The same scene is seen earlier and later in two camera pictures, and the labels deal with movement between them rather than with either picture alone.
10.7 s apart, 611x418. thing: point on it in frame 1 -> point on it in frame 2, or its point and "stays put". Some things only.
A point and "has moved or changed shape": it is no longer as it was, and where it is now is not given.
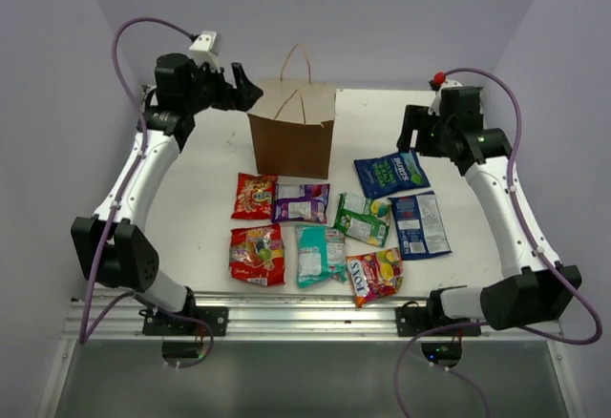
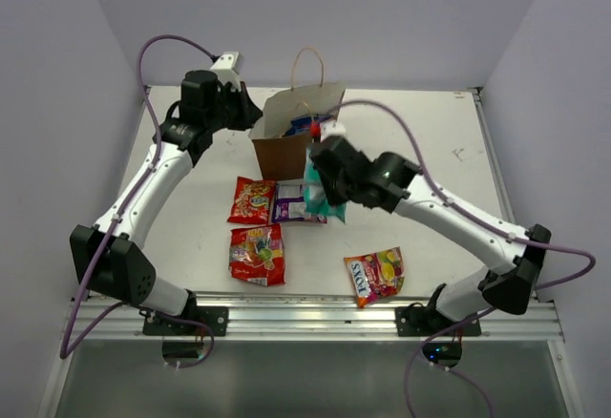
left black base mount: (158, 324) stays put
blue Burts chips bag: (389, 175) has moved or changed shape
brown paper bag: (292, 121) has moved or changed shape
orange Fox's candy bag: (375, 274) stays put
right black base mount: (412, 320) stays put
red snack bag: (255, 197) stays put
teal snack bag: (320, 255) -> (315, 198)
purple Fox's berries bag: (300, 203) stays put
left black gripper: (242, 98) -> (249, 113)
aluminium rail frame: (287, 317) stays put
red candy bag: (258, 256) stays put
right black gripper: (412, 121) -> (331, 195)
